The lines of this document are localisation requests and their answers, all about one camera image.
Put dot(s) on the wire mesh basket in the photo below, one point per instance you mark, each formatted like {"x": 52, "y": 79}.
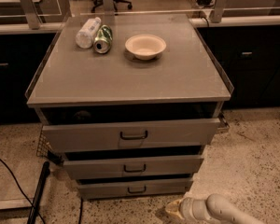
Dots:
{"x": 43, "y": 146}

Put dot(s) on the green crushed soda can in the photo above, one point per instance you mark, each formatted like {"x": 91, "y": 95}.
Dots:
{"x": 103, "y": 41}

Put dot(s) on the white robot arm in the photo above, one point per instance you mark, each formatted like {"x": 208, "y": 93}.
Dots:
{"x": 215, "y": 209}

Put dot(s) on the dark counter cabinet row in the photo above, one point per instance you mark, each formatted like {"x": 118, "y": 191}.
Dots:
{"x": 250, "y": 56}

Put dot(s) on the black pole on floor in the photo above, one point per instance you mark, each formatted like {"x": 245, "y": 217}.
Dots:
{"x": 34, "y": 211}

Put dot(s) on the grey top drawer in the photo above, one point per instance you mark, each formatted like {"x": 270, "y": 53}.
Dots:
{"x": 125, "y": 135}

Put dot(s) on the left metal railing post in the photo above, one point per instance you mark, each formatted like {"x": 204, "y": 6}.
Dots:
{"x": 29, "y": 10}

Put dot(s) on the grey middle drawer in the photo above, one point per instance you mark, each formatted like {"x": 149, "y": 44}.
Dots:
{"x": 146, "y": 166}

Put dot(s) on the white plastic bottle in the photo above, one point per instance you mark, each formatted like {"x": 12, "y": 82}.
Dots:
{"x": 85, "y": 36}

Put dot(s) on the grey drawer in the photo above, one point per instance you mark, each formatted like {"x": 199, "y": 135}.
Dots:
{"x": 133, "y": 186}
{"x": 146, "y": 166}
{"x": 125, "y": 135}

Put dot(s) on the grey bottom drawer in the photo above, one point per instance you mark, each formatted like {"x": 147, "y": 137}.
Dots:
{"x": 133, "y": 186}

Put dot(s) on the grey metal drawer cabinet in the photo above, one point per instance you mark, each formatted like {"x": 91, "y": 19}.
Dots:
{"x": 80, "y": 86}

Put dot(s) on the right metal railing post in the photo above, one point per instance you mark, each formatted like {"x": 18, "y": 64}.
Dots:
{"x": 218, "y": 10}

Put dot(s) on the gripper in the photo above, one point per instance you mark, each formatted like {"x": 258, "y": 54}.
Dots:
{"x": 187, "y": 207}

